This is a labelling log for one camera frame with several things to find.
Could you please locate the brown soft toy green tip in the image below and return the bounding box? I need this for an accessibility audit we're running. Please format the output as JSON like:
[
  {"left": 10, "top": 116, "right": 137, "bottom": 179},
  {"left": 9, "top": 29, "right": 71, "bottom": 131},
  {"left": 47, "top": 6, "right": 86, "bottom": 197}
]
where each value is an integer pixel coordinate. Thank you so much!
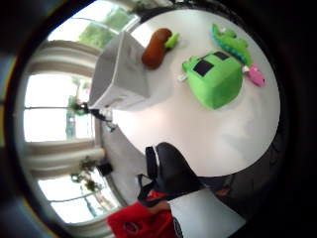
[{"left": 141, "top": 28, "right": 180, "bottom": 70}]

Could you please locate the green cube soft toy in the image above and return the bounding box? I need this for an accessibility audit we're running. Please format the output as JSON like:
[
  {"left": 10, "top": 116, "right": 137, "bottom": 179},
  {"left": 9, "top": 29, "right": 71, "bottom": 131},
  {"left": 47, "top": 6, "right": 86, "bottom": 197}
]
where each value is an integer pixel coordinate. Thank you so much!
[{"left": 177, "top": 50, "right": 244, "bottom": 111}]

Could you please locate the green crocodile soft toy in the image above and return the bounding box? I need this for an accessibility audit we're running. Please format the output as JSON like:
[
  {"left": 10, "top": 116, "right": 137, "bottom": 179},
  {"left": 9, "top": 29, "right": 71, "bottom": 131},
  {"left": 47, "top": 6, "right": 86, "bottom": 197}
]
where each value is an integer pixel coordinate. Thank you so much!
[{"left": 209, "top": 23, "right": 253, "bottom": 67}]

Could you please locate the pink soft toy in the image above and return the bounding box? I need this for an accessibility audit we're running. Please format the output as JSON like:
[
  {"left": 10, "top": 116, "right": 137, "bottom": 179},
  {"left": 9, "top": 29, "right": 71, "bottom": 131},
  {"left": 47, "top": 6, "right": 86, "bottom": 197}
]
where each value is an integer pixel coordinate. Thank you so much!
[{"left": 243, "top": 63, "right": 266, "bottom": 88}]

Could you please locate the small black box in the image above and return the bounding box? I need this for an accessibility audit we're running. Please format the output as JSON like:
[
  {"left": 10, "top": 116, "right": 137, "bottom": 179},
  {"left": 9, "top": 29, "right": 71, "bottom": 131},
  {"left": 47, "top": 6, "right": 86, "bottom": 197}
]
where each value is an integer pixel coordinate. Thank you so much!
[{"left": 96, "top": 161, "right": 114, "bottom": 177}]

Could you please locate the grey fabric storage box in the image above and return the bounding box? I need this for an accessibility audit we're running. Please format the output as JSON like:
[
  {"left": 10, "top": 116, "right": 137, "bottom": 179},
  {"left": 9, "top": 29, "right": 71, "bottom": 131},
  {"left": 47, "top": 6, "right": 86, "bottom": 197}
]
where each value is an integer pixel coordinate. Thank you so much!
[{"left": 88, "top": 31, "right": 152, "bottom": 112}]

